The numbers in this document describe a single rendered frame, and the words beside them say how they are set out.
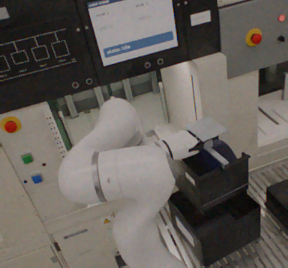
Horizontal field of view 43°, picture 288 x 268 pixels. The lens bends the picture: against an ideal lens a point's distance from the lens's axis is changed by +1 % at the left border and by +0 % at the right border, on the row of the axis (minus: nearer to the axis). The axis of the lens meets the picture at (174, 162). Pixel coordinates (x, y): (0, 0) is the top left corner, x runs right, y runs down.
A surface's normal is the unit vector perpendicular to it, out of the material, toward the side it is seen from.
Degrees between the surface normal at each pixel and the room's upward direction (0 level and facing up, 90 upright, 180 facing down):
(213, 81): 90
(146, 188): 86
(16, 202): 90
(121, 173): 52
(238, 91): 90
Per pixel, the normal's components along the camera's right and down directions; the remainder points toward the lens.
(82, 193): 0.00, 0.47
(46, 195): 0.34, 0.55
